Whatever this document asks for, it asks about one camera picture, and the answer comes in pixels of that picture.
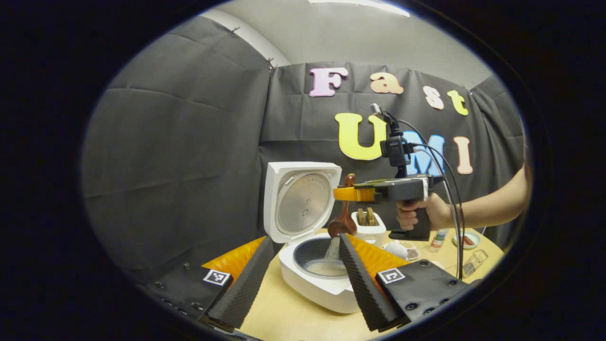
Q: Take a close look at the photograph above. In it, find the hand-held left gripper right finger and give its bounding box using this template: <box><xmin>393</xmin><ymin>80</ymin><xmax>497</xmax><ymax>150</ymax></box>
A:
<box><xmin>339</xmin><ymin>233</ymin><xmax>474</xmax><ymax>332</ymax></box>

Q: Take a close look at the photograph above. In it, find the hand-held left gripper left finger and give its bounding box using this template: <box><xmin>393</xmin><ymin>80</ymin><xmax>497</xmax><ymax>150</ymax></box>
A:
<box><xmin>142</xmin><ymin>235</ymin><xmax>275</xmax><ymax>333</ymax></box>

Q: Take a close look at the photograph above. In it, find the brown wooden spoon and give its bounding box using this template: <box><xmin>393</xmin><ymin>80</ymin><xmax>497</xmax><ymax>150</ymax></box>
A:
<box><xmin>328</xmin><ymin>173</ymin><xmax>358</xmax><ymax>238</ymax></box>

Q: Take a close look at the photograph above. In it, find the white rice cooker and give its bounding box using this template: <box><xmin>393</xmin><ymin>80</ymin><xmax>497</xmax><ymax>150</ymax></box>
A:
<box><xmin>263</xmin><ymin>162</ymin><xmax>361</xmax><ymax>314</ymax></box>

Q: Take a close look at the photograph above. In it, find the white toaster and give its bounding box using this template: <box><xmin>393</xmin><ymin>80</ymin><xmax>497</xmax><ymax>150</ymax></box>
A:
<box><xmin>351</xmin><ymin>211</ymin><xmax>387</xmax><ymax>248</ymax></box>

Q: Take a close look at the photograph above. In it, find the clear plastic water bottle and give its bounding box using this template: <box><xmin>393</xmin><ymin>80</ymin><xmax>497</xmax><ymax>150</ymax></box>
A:
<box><xmin>430</xmin><ymin>229</ymin><xmax>449</xmax><ymax>252</ymax></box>

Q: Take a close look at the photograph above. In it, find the pale green plate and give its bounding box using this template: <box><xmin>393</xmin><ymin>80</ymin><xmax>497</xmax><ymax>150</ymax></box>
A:
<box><xmin>452</xmin><ymin>231</ymin><xmax>481</xmax><ymax>250</ymax></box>

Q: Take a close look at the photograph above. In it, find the black backdrop cloth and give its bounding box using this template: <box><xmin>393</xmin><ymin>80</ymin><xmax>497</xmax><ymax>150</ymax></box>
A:
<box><xmin>81</xmin><ymin>17</ymin><xmax>528</xmax><ymax>285</ymax></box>

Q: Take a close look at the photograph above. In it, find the large ceiling light panel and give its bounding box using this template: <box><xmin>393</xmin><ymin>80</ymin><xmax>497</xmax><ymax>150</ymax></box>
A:
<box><xmin>308</xmin><ymin>0</ymin><xmax>410</xmax><ymax>18</ymax></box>

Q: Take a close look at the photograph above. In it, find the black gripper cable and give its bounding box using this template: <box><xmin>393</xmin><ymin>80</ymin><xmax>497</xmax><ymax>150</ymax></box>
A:
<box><xmin>411</xmin><ymin>144</ymin><xmax>462</xmax><ymax>279</ymax></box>
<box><xmin>397</xmin><ymin>119</ymin><xmax>467</xmax><ymax>280</ymax></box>

